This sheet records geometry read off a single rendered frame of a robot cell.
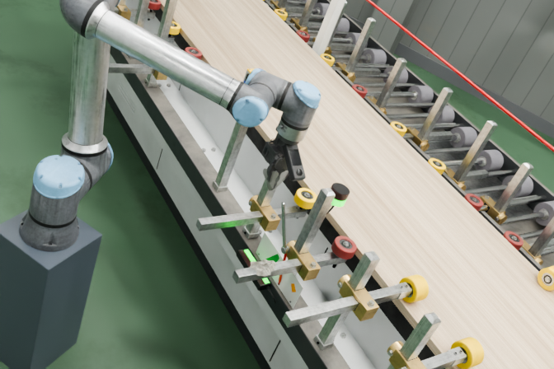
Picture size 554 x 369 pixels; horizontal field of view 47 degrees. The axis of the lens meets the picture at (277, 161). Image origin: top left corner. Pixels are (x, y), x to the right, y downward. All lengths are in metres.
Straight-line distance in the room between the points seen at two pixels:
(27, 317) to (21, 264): 0.22
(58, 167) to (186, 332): 1.08
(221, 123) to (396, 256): 1.05
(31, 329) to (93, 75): 0.91
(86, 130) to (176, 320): 1.09
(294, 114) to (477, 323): 0.89
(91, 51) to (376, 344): 1.30
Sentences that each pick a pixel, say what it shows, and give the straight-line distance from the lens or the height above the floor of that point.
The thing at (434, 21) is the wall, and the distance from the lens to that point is 6.42.
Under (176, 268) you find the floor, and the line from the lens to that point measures 3.12.
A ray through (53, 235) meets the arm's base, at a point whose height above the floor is 0.66.
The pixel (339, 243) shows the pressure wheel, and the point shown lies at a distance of 2.13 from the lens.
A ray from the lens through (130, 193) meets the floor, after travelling 3.45.
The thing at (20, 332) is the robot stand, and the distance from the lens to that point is 2.48.
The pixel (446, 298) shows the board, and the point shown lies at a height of 0.90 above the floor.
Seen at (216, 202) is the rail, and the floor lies 0.69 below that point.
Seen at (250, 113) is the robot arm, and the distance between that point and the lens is 1.74.
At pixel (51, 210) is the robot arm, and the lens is 2.13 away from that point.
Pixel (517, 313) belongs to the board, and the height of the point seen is 0.90.
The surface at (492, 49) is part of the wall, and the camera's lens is 6.36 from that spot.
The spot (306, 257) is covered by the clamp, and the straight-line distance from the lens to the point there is 2.07.
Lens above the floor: 2.17
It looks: 32 degrees down
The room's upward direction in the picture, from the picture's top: 22 degrees clockwise
